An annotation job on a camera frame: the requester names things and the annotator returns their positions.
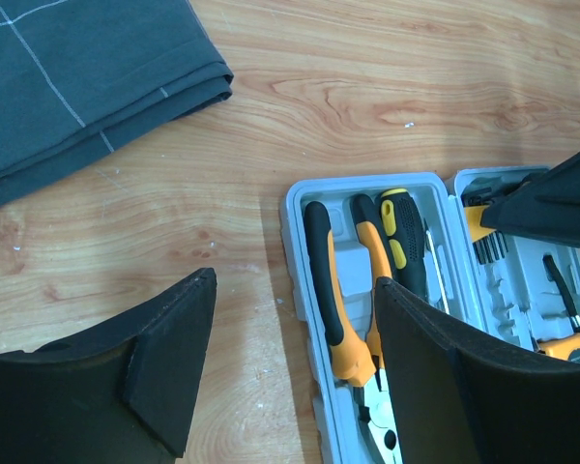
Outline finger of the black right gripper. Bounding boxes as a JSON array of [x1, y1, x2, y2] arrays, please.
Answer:
[[478, 152, 580, 248]]

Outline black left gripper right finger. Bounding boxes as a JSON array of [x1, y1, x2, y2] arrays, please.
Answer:
[[374, 277, 580, 463]]

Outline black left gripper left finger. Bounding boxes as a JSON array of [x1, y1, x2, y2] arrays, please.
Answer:
[[0, 268, 218, 463]]

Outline orange black hex key set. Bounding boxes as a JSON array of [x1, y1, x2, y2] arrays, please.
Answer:
[[462, 187, 508, 265]]

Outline orange black pliers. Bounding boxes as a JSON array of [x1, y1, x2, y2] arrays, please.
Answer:
[[304, 193, 402, 463]]

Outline grey plastic tool case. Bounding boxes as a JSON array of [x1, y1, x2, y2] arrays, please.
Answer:
[[281, 166, 580, 463]]

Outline black yellow thick screwdriver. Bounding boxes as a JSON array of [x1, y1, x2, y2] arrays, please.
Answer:
[[379, 188, 427, 301]]

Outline black yellow slim screwdriver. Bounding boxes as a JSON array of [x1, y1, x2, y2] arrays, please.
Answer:
[[423, 220, 450, 315]]

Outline dark grey checked cloth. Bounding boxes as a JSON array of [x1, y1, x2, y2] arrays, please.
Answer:
[[0, 0, 233, 207]]

